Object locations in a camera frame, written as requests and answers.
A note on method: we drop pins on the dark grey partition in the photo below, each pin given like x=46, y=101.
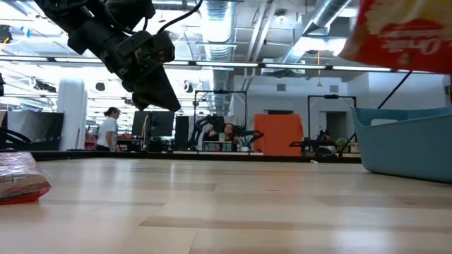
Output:
x=31, y=128

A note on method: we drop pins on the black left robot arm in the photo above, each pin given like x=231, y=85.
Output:
x=70, y=14

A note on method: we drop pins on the black background robot arm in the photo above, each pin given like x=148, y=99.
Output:
x=310, y=144

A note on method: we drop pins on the long ceiling light strip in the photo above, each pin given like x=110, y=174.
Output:
x=226, y=63

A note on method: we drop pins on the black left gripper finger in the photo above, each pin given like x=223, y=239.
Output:
x=159, y=91
x=138, y=102

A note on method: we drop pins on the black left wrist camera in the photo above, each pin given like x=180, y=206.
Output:
x=148, y=49

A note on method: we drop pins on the white round pillar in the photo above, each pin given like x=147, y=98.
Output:
x=72, y=116

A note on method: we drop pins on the small potted plant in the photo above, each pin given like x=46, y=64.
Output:
x=244, y=146

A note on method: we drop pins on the blue plastic basket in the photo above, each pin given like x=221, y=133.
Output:
x=406, y=151

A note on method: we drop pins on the black diagonal rod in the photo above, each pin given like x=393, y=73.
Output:
x=393, y=90

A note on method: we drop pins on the person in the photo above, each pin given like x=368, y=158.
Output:
x=325, y=134
x=107, y=130
x=227, y=130

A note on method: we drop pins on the black metal table frame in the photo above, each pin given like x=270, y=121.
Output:
x=176, y=156

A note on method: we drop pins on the black tall cabinet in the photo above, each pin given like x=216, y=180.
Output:
x=182, y=132

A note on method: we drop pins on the red popcorn bag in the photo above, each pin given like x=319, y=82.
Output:
x=399, y=39
x=21, y=180

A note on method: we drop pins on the black metal frame stand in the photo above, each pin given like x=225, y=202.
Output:
x=219, y=91
x=332, y=96

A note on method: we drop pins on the silver ventilation duct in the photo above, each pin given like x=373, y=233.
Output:
x=216, y=28

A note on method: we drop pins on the orange fabric panel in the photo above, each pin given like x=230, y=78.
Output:
x=279, y=134

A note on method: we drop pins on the black computer monitor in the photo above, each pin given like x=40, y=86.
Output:
x=159, y=123

